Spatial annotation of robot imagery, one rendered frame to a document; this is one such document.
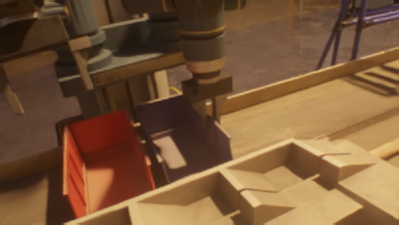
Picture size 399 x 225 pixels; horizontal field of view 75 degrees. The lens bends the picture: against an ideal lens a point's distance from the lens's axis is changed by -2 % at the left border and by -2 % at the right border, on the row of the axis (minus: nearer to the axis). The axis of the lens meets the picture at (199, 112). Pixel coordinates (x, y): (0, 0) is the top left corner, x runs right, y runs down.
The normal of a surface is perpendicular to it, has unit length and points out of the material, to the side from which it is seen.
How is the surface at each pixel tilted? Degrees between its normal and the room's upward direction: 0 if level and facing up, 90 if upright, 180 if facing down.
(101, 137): 88
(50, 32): 66
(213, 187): 80
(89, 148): 88
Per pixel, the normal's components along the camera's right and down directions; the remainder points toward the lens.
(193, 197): 0.38, 0.27
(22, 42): 0.41, 0.00
